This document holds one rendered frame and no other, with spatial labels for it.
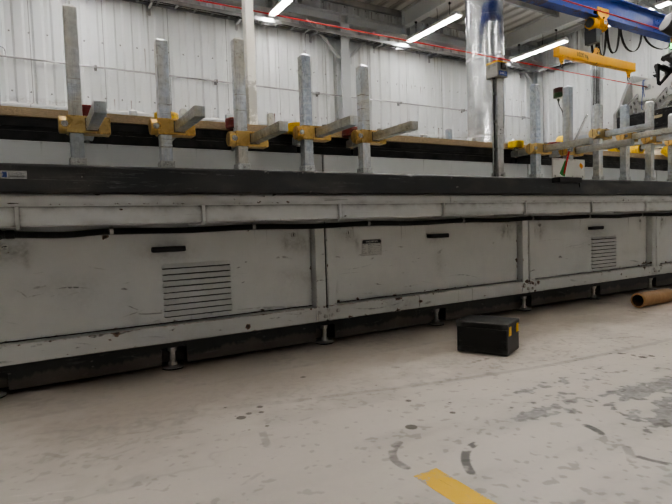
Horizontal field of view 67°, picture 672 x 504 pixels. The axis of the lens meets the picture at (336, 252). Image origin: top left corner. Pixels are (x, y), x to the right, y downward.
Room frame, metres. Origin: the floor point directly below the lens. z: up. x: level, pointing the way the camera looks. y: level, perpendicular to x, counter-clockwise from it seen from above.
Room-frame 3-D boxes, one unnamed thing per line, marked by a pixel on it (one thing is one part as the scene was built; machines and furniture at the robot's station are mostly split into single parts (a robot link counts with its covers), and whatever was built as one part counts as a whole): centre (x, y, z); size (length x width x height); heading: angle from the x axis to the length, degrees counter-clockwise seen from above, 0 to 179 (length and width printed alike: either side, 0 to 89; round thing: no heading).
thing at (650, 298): (2.83, -1.77, 0.04); 0.30 x 0.08 x 0.08; 120
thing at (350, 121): (1.85, 0.04, 0.84); 0.43 x 0.03 x 0.04; 30
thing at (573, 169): (2.58, -1.19, 0.75); 0.26 x 0.01 x 0.10; 120
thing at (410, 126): (1.97, -0.18, 0.84); 0.43 x 0.03 x 0.04; 30
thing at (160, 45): (1.62, 0.53, 0.86); 0.04 x 0.04 x 0.48; 30
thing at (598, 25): (7.06, -3.65, 2.95); 0.34 x 0.26 x 0.49; 120
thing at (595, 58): (7.06, -3.65, 2.65); 1.71 x 0.09 x 0.32; 120
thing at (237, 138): (1.75, 0.29, 0.81); 0.14 x 0.06 x 0.05; 120
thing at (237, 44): (1.74, 0.31, 0.90); 0.04 x 0.04 x 0.48; 30
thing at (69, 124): (1.50, 0.72, 0.82); 0.14 x 0.06 x 0.05; 120
